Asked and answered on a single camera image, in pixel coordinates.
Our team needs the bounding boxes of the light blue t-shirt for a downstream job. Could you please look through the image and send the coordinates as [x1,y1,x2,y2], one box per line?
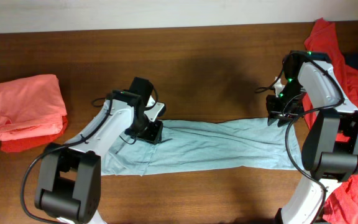
[101,118,301,175]

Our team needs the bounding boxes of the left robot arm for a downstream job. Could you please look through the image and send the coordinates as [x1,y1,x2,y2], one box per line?
[34,77,165,223]

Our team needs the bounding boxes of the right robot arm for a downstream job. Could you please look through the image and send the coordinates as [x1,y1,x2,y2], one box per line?
[266,50,358,224]

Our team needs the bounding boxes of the folded salmon pink garment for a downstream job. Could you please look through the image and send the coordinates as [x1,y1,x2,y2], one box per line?
[0,74,67,141]

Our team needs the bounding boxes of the folded red garment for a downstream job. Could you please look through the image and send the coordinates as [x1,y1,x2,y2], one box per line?
[0,116,68,153]

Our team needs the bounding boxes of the right black cable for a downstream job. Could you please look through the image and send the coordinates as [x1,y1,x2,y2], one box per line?
[254,52,346,224]

